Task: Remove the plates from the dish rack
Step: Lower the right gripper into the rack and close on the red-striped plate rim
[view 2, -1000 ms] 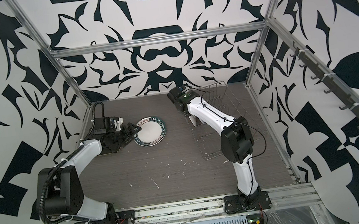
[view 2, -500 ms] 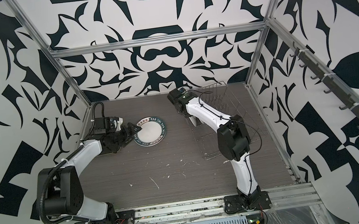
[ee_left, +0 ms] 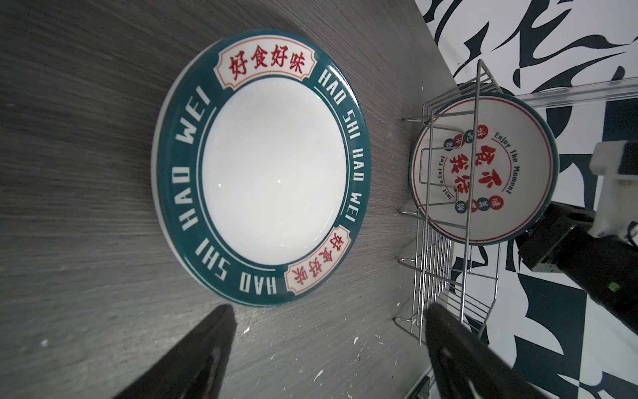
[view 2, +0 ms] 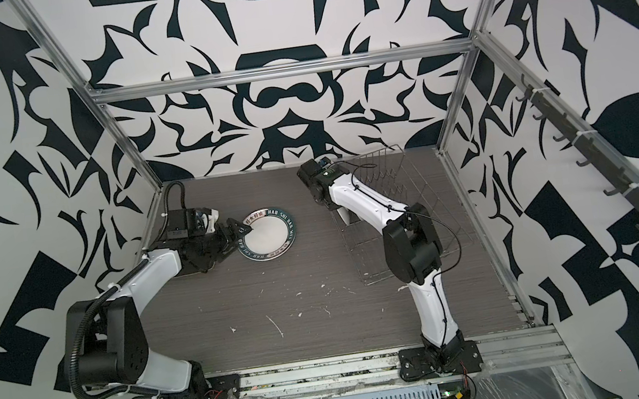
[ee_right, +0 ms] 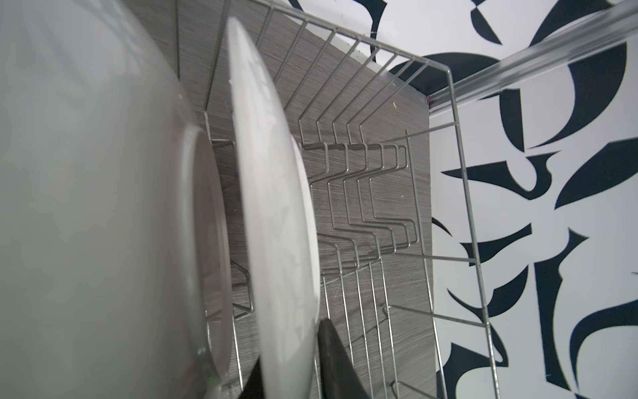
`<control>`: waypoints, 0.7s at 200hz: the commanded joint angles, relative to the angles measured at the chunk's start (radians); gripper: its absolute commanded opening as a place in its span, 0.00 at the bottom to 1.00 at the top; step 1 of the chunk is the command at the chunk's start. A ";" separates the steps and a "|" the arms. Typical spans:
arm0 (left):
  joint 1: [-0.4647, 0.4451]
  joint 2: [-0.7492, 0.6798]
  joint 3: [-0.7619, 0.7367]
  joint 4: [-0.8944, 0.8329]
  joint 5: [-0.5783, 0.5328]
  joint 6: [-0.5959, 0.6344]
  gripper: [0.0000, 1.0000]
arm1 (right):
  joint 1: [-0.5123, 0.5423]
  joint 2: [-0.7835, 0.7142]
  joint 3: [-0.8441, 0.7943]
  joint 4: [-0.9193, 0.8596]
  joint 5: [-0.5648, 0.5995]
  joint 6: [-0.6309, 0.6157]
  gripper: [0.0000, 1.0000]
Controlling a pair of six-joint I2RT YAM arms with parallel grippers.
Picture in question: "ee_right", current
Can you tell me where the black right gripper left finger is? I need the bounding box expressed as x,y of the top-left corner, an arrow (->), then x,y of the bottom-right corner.
239,358 -> 264,399

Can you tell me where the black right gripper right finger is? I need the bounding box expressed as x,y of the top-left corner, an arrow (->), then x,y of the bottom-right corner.
317,319 -> 369,399

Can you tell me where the white plate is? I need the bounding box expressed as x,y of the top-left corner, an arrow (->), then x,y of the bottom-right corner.
227,17 -> 319,398
1,1 -> 223,398

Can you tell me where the wire dish rack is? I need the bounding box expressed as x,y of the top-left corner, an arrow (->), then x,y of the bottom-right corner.
167,1 -> 498,398

